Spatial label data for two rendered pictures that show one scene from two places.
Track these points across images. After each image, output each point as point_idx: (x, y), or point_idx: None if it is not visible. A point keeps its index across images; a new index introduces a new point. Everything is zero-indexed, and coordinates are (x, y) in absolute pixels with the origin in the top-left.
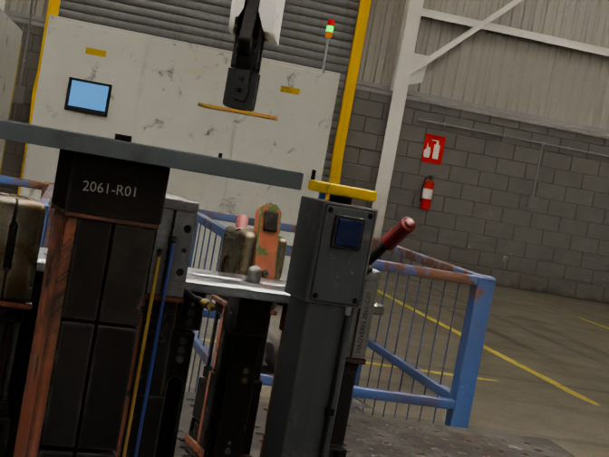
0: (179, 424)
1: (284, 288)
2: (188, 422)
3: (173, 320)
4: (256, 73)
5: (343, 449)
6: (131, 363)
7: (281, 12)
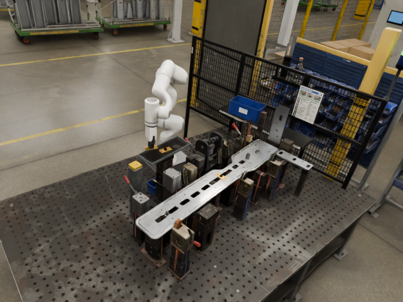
0: (200, 286)
1: (159, 214)
2: (201, 290)
3: (163, 189)
4: (148, 141)
5: (134, 223)
6: (156, 174)
7: (146, 133)
